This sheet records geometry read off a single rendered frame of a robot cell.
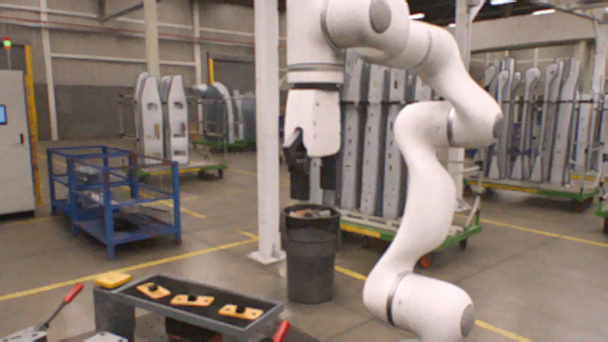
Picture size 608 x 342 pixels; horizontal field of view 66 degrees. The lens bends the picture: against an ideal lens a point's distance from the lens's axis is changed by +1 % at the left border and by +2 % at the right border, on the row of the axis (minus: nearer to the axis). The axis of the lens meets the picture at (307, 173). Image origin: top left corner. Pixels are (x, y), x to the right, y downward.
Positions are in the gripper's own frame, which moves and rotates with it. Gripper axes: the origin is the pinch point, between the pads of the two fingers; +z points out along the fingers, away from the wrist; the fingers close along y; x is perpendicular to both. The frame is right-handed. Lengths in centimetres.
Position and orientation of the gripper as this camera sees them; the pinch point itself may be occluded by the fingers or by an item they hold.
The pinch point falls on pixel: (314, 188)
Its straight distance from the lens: 71.5
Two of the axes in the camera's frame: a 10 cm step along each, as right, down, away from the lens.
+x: 8.7, 0.7, -4.9
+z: 0.0, 9.9, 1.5
